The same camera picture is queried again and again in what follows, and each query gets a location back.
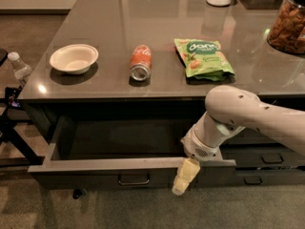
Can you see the green snack bag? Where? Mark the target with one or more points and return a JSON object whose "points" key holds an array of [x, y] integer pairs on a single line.
{"points": [[203, 59]]}

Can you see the white paper bowl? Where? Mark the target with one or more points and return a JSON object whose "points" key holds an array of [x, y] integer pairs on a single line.
{"points": [[74, 59]]}

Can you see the clear plastic water bottle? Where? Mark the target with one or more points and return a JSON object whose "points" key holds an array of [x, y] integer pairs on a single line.
{"points": [[21, 70]]}

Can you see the black side stand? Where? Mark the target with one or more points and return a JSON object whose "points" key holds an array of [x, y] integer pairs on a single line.
{"points": [[9, 134]]}

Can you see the red soda can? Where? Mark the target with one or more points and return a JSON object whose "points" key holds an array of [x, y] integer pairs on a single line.
{"points": [[141, 63]]}

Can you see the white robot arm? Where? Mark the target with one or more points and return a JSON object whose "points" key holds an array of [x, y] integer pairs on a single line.
{"points": [[229, 111]]}

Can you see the dark drawer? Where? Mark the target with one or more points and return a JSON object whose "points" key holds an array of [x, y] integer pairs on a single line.
{"points": [[265, 156], [267, 177], [248, 136], [108, 155]]}

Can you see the dark cabinet frame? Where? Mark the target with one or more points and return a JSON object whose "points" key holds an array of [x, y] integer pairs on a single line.
{"points": [[46, 112]]}

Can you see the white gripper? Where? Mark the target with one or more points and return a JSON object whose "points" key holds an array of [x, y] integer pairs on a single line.
{"points": [[199, 149]]}

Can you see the glass jar of nuts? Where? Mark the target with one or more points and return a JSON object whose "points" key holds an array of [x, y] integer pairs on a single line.
{"points": [[288, 32]]}

